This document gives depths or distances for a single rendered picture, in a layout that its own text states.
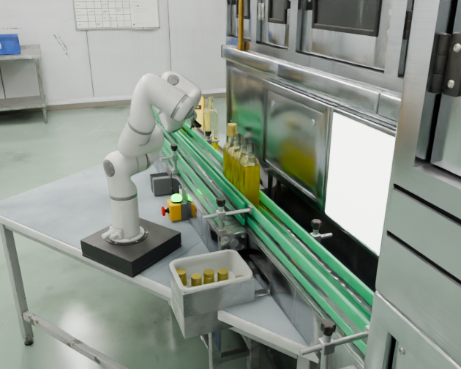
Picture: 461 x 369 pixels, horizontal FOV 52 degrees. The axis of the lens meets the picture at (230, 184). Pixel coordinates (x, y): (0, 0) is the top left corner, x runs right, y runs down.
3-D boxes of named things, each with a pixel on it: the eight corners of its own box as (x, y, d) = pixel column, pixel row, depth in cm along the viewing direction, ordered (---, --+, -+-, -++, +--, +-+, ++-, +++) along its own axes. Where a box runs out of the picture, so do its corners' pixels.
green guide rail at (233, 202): (245, 225, 159) (245, 203, 155) (242, 225, 158) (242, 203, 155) (145, 110, 310) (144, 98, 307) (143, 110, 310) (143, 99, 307)
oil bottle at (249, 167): (259, 214, 167) (260, 157, 159) (244, 217, 165) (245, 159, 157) (253, 208, 172) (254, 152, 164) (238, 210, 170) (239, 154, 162)
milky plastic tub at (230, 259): (255, 300, 141) (255, 275, 138) (183, 316, 134) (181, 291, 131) (234, 270, 157) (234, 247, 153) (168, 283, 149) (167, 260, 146)
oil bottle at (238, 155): (253, 207, 172) (254, 152, 164) (238, 210, 170) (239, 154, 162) (247, 201, 177) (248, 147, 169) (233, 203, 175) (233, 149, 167)
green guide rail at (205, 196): (224, 228, 156) (224, 206, 153) (222, 229, 156) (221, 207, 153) (134, 111, 308) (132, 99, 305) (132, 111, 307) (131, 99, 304)
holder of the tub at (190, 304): (271, 297, 144) (271, 275, 141) (184, 318, 135) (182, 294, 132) (249, 269, 158) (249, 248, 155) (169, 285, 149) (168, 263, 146)
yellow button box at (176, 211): (187, 220, 192) (186, 203, 189) (170, 222, 190) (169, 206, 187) (183, 212, 198) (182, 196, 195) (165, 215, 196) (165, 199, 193)
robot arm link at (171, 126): (153, 88, 160) (151, 108, 180) (170, 121, 159) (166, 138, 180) (175, 78, 162) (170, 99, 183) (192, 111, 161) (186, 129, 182)
